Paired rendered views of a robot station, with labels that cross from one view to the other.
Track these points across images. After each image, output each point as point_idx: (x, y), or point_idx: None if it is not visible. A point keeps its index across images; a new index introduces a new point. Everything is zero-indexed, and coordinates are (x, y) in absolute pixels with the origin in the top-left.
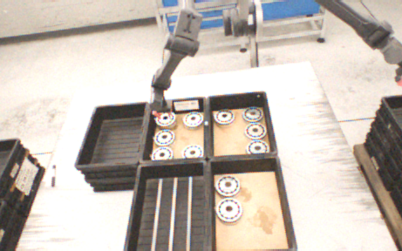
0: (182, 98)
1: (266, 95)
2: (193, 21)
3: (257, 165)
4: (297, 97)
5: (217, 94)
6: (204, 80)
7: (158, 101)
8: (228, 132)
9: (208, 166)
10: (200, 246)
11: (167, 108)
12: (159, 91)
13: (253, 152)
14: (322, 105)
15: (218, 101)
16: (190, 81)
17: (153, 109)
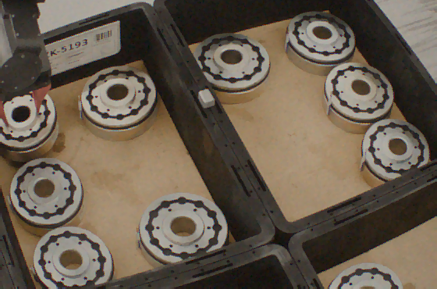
0: (64, 25)
1: None
2: None
3: (429, 201)
4: None
5: (126, 0)
6: None
7: (30, 48)
8: (267, 114)
9: (302, 260)
10: None
11: (40, 73)
12: (23, 11)
13: (390, 164)
14: None
15: (192, 10)
16: None
17: (8, 86)
